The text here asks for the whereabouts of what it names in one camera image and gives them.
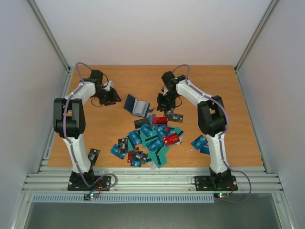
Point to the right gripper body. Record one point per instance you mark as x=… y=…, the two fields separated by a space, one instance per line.
x=164 y=102

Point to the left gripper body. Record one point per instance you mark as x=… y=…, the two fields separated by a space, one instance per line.
x=106 y=98

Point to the dark blue card holder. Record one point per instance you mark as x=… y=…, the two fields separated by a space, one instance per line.
x=137 y=107

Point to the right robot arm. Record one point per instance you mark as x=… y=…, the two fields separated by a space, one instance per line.
x=212 y=121

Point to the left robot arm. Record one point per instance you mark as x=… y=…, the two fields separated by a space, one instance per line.
x=69 y=121

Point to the black vip card upper right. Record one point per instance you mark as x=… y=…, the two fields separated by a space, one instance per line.
x=175 y=118

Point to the blue card top of pile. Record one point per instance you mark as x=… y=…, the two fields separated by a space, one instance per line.
x=150 y=117

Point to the blue card of pile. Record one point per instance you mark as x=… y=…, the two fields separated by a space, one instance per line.
x=150 y=117
x=135 y=164

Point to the plain black card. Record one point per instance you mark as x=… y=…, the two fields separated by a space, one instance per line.
x=140 y=122

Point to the large teal card centre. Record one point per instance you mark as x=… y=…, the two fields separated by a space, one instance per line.
x=153 y=142

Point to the black vip card centre left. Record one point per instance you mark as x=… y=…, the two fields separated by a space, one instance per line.
x=123 y=146

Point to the blue card right upper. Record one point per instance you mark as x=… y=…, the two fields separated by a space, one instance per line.
x=199 y=142

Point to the teal card with stripe bottom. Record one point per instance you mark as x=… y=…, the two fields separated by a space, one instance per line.
x=159 y=156

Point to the black vip card far left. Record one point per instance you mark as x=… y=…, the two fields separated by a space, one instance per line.
x=93 y=155

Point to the black vip card on red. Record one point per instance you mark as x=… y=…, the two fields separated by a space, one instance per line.
x=139 y=156

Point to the blue card right lower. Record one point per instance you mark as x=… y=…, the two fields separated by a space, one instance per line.
x=205 y=150

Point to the white card with red print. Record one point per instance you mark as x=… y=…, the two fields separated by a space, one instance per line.
x=151 y=165

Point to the blue card bottom of pile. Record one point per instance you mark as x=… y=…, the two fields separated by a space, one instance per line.
x=135 y=164

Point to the left controller board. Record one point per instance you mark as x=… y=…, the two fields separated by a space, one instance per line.
x=90 y=196

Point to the controller board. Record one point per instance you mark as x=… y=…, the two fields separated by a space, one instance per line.
x=222 y=195
x=90 y=196

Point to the right controller board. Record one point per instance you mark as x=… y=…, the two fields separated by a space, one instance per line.
x=222 y=195

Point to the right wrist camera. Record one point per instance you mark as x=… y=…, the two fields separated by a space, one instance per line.
x=163 y=89

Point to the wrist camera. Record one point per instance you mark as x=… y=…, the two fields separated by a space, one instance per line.
x=108 y=86
x=163 y=89

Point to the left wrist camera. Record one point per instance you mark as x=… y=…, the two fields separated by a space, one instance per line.
x=108 y=86

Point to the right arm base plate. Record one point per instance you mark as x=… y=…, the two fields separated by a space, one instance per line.
x=203 y=183

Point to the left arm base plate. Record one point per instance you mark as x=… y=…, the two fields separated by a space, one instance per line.
x=77 y=184

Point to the aluminium rail frame front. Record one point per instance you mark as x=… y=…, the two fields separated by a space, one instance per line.
x=146 y=180

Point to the grey slotted cable duct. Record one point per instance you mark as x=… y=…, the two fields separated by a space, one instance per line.
x=123 y=198

